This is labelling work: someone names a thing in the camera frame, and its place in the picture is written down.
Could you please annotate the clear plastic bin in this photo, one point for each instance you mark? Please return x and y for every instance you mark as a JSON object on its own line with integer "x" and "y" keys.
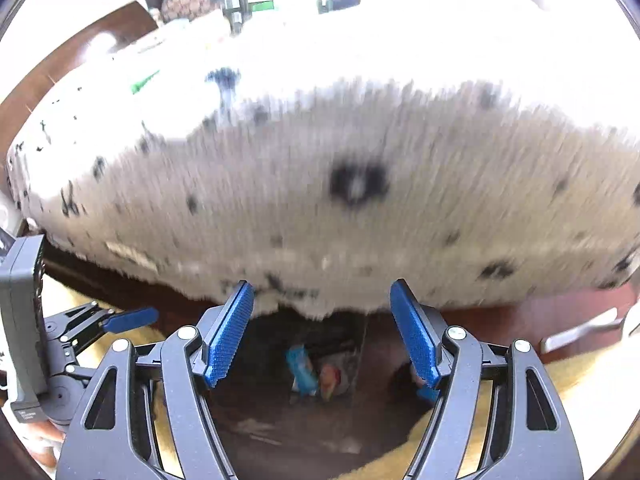
{"x": 325, "y": 360}

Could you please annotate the white flat object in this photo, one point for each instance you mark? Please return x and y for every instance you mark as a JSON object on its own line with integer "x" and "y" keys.
{"x": 582, "y": 331}

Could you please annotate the blue and green packet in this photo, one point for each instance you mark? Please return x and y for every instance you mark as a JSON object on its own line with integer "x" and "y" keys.
{"x": 340, "y": 4}

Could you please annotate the grey printed fleece blanket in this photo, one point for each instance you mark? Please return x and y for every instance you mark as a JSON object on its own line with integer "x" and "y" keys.
{"x": 350, "y": 160}

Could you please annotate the dark wooden bed frame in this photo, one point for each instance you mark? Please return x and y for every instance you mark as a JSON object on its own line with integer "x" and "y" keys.
{"x": 125, "y": 285}

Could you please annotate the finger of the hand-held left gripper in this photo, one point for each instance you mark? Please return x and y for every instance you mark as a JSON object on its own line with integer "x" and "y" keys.
{"x": 82, "y": 371}
{"x": 132, "y": 319}

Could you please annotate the small green wrapper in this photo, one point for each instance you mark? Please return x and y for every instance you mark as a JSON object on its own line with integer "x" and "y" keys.
{"x": 145, "y": 83}

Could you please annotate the orange wrapper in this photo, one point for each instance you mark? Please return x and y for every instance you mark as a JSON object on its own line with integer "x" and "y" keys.
{"x": 331, "y": 381}

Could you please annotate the camouflage patterned pillow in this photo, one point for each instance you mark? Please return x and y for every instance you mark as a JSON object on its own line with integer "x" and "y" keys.
{"x": 190, "y": 0}

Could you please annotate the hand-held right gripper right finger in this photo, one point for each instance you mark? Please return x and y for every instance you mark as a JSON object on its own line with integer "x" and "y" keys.
{"x": 415, "y": 335}

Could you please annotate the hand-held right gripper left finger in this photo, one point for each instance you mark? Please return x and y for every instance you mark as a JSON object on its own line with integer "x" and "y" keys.
{"x": 227, "y": 340}

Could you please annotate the blue snack packet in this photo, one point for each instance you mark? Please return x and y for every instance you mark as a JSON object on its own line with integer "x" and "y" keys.
{"x": 301, "y": 370}

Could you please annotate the dark wooden headboard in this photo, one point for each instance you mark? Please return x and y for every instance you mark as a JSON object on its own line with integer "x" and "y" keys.
{"x": 60, "y": 55}

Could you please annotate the person's left hand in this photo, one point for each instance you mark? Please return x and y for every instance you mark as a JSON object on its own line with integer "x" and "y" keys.
{"x": 46, "y": 440}

